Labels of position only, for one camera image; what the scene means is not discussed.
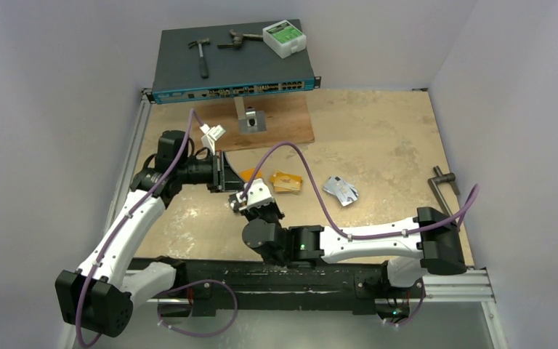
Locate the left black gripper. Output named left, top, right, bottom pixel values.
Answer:
left=177, top=149, right=246, bottom=193

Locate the orange leather card holder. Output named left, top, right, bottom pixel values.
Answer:
left=238, top=168, right=263, bottom=182

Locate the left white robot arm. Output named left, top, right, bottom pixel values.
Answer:
left=55, top=130, right=245, bottom=348

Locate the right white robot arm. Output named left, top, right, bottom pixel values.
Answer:
left=228, top=193, right=467, bottom=296

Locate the wooden board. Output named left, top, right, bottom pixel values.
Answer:
left=192, top=94, right=315, bottom=151

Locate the claw hammer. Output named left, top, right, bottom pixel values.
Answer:
left=187, top=38, right=210, bottom=79

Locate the rusty pliers tool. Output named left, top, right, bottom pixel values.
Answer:
left=217, top=29, right=264, bottom=49

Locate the white green electrical box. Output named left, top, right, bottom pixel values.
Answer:
left=262, top=20, right=307, bottom=59

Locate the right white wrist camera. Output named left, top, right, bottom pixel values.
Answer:
left=244, top=178, right=275, bottom=209

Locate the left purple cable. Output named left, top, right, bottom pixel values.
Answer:
left=75, top=108, right=238, bottom=349

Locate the purple cable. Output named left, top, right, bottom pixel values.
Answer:
left=75, top=108, right=238, bottom=349
left=241, top=141, right=480, bottom=329

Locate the metal post bracket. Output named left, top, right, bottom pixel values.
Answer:
left=233, top=97, right=267, bottom=134

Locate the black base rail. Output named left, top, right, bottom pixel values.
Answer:
left=158, top=257, right=424, bottom=318

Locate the blue network switch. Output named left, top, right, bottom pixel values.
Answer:
left=145, top=22, right=321, bottom=104

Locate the grey metal crank handle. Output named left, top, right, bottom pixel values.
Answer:
left=426, top=166, right=461, bottom=217

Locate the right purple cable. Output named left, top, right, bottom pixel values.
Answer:
left=241, top=141, right=480, bottom=329

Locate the aluminium frame rail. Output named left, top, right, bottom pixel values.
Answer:
left=69, top=94, right=496, bottom=309

